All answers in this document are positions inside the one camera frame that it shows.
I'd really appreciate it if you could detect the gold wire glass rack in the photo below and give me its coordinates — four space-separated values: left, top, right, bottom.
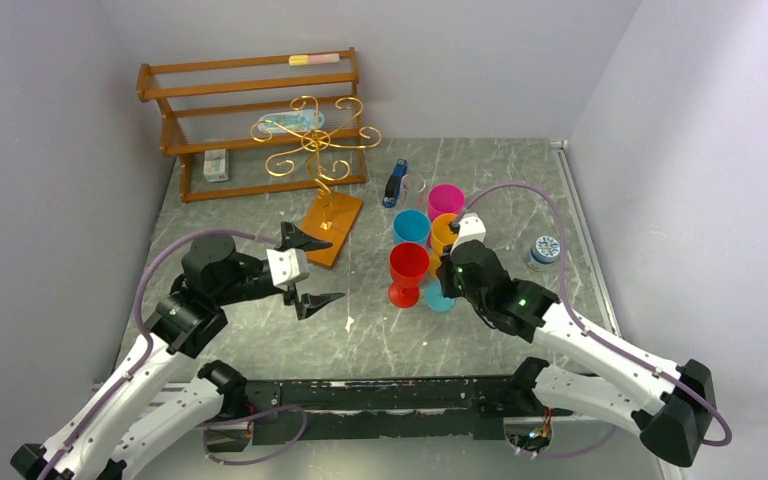
250 95 382 268

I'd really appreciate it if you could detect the blue wine glass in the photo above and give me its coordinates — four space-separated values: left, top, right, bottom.
393 209 431 245
423 279 456 313

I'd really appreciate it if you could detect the yellow wine glass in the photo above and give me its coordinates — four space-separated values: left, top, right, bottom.
427 213 458 277

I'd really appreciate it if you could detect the red wine glass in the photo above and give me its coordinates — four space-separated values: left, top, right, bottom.
388 242 430 309

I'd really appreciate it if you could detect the blue wine glass front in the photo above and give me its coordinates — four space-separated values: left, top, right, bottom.
393 209 431 245

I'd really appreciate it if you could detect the pink wine glass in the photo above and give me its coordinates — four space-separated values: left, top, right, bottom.
427 184 465 222

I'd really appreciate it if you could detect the clear wine glass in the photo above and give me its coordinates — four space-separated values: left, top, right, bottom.
399 173 427 211

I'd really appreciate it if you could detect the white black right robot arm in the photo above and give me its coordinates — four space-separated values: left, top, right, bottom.
437 240 716 468

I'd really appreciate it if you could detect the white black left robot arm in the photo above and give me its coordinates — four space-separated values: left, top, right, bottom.
10 222 338 479

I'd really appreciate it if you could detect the wooden shelf rack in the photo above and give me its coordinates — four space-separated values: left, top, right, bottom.
136 48 360 202

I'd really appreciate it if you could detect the small printed box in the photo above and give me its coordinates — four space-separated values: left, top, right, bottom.
203 149 229 183

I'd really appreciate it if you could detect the blue stapler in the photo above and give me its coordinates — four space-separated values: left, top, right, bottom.
382 158 408 208

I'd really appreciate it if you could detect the toothbrush package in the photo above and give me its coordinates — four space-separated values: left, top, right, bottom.
255 109 326 135

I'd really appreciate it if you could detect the yellow pink eraser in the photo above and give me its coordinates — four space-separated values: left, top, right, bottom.
288 52 341 67

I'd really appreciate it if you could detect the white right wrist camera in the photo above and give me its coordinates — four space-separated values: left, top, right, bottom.
449 213 486 250

